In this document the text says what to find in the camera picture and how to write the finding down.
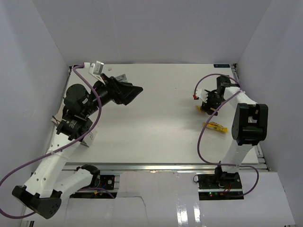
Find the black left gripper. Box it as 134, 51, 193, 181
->
82, 73, 143, 117

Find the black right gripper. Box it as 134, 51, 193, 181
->
201, 89, 227, 116

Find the silver snack packet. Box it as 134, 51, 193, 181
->
115, 74, 128, 83

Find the yellow snack packet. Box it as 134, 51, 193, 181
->
196, 105, 215, 113

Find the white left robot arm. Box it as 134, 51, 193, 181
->
12, 74, 143, 219

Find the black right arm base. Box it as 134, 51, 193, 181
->
193, 166, 244, 201

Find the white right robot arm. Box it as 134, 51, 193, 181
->
194, 74, 268, 189

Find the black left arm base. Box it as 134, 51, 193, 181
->
97, 175, 115, 190

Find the yellow snack bar wrapper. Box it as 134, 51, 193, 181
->
203, 122, 228, 133

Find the blue label right corner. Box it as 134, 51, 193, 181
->
214, 64, 230, 68

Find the white front cover panel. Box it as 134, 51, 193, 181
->
30, 172, 295, 227

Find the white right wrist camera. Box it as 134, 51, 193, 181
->
193, 89, 208, 102

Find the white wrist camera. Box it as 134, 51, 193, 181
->
84, 61, 105, 84
193, 89, 208, 102

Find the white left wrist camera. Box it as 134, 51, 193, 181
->
84, 61, 105, 84

